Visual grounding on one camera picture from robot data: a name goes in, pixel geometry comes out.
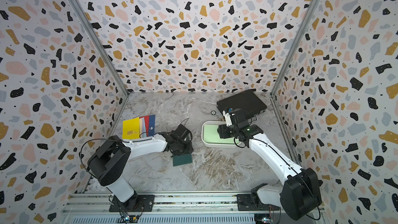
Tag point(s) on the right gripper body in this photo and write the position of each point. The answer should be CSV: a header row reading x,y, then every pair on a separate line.
x,y
227,132

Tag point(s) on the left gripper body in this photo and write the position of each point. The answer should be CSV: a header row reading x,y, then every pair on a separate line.
x,y
184,148

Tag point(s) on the dark green envelope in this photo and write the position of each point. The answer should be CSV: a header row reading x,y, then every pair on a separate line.
x,y
182,159

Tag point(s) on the light green envelope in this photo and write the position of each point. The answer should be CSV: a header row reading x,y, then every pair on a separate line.
x,y
211,136

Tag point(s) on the white storage box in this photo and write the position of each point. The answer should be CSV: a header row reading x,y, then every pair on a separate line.
x,y
212,145

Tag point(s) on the light blue envelope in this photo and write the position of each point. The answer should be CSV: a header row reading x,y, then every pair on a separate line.
x,y
144,128

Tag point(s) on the red envelope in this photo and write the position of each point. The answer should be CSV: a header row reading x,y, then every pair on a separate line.
x,y
146,120

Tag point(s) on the yellow envelope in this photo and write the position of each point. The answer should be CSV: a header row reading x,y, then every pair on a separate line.
x,y
131,129

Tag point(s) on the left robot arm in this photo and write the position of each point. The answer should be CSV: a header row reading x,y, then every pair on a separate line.
x,y
108,162

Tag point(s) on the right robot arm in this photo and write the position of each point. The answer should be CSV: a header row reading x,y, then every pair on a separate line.
x,y
300,191

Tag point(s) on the black case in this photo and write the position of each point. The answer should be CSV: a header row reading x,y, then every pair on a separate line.
x,y
246,100

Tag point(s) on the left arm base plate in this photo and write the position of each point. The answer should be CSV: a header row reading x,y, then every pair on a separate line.
x,y
137,203

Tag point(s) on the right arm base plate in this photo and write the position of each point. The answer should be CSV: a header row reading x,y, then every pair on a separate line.
x,y
248,202

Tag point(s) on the aluminium rail frame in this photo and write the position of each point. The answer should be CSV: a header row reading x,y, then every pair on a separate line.
x,y
190,207

